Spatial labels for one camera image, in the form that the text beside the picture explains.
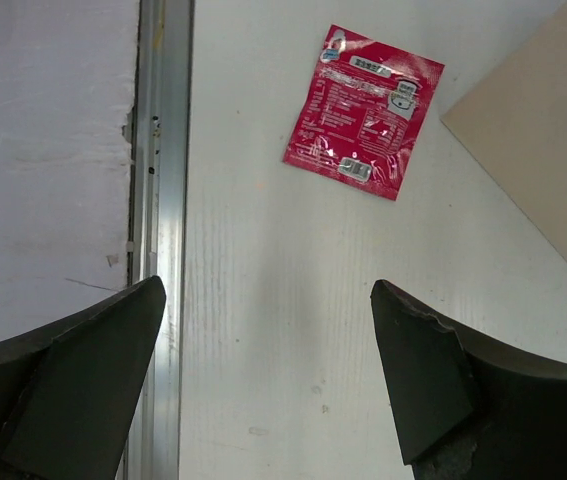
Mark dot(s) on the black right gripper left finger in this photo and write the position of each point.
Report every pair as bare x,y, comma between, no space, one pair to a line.
69,389

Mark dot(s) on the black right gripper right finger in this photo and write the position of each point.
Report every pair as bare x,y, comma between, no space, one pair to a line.
465,405

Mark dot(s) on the red snack packet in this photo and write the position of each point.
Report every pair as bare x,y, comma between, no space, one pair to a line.
365,107

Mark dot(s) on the beige paper bag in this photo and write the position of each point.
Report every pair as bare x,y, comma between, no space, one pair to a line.
514,124

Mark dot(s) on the aluminium front frame rail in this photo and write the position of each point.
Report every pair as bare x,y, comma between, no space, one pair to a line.
158,128

